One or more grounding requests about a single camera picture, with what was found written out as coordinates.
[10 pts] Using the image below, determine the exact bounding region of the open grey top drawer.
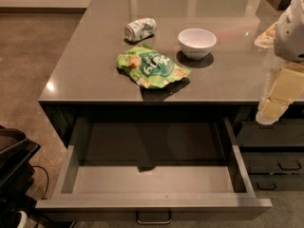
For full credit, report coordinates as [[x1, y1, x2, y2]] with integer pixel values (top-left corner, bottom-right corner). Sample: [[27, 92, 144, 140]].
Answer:
[[37, 118, 272, 221]]

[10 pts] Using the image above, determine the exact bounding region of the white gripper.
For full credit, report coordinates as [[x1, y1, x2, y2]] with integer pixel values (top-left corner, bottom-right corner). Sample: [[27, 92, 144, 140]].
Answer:
[[255, 0, 304, 125]]

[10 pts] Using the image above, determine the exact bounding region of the white ceramic bowl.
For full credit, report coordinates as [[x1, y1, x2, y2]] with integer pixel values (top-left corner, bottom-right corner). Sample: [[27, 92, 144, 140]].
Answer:
[[178, 28, 217, 60]]

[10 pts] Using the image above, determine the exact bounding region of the black cable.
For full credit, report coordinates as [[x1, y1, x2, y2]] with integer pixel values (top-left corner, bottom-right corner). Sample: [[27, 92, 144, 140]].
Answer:
[[30, 165, 50, 201]]

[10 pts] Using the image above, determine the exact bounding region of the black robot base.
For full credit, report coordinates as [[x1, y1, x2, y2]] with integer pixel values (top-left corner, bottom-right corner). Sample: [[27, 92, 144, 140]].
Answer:
[[0, 127, 41, 228]]

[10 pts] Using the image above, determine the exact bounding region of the crushed white green soda can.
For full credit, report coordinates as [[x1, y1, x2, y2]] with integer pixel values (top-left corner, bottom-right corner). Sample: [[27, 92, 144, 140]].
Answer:
[[124, 18, 157, 42]]

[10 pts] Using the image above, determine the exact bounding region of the metal drawer handle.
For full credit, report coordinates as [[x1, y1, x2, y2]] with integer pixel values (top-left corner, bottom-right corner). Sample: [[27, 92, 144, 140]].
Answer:
[[136, 212, 172, 225]]

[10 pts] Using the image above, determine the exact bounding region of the green rice chip bag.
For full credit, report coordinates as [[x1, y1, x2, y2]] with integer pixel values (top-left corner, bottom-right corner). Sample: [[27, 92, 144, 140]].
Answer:
[[117, 44, 191, 89]]

